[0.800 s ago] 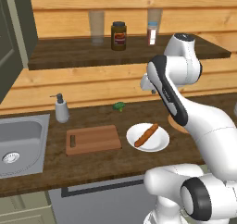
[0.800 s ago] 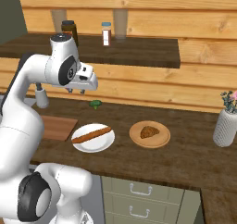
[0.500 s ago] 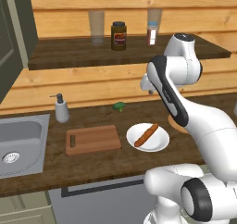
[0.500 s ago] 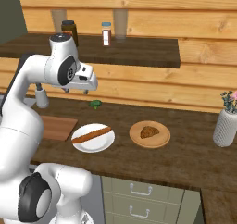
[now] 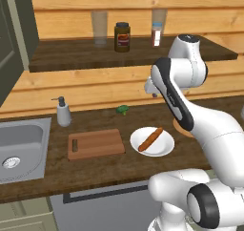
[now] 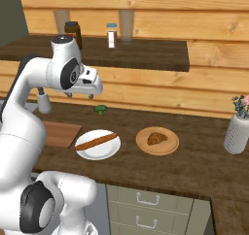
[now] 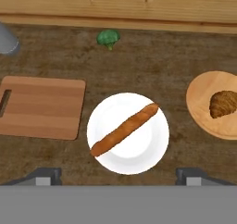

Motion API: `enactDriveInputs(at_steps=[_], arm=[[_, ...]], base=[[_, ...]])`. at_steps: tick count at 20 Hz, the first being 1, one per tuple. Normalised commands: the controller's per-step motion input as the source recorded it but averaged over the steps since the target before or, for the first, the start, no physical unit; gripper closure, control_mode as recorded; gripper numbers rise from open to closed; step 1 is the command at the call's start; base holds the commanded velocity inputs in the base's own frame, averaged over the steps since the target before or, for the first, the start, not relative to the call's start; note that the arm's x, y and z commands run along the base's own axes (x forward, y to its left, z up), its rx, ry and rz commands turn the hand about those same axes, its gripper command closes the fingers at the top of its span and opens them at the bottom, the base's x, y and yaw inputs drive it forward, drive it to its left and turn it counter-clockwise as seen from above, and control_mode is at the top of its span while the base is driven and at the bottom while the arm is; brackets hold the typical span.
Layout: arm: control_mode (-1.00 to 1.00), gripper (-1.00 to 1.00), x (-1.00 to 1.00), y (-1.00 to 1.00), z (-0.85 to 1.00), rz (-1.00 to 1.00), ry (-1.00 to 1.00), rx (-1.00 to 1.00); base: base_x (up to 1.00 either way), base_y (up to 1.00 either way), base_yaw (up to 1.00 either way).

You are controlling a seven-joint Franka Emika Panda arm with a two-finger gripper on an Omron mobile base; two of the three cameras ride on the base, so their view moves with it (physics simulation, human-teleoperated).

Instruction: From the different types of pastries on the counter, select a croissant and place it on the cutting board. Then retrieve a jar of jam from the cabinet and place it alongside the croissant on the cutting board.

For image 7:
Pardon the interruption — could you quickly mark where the white round plate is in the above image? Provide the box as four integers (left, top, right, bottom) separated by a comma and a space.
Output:
86, 92, 170, 176

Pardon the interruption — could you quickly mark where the green broccoli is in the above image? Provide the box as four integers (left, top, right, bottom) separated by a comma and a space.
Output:
96, 29, 121, 51

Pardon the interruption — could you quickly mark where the wooden cutting board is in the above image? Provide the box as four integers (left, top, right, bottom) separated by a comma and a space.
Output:
0, 75, 87, 141

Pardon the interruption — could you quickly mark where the grey metal cylinder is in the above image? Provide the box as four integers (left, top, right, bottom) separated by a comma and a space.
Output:
0, 22, 21, 56

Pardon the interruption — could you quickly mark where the brown baguette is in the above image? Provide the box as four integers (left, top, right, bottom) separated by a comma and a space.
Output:
90, 103, 160, 157

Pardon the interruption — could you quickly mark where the brown croissant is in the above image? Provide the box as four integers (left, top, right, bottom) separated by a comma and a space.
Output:
208, 90, 237, 119

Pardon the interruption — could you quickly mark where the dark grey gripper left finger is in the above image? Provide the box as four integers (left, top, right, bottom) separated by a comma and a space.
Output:
1, 168, 63, 187

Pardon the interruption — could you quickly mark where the round wooden plate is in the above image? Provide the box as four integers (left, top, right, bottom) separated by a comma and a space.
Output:
185, 70, 237, 141

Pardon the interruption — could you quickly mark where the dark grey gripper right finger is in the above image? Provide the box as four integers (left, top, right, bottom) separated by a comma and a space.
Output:
175, 168, 236, 187

